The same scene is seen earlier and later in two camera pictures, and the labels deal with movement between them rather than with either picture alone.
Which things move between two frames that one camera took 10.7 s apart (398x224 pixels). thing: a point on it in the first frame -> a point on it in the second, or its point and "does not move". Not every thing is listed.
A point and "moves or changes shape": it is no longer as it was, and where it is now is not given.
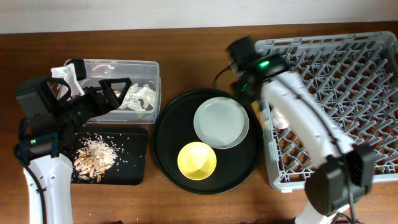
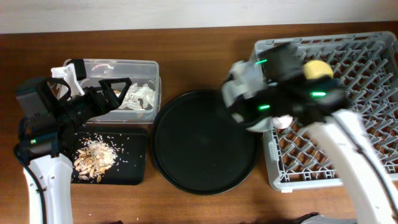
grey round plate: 221,122 moves or changes shape
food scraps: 93,158 does not move
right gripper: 240,92 -> 247,109
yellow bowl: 196,160 -> 315,68
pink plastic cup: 278,120 does not move
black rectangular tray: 131,145 does not move
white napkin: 133,94 does not move
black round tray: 207,142 does not move
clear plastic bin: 142,104 does not move
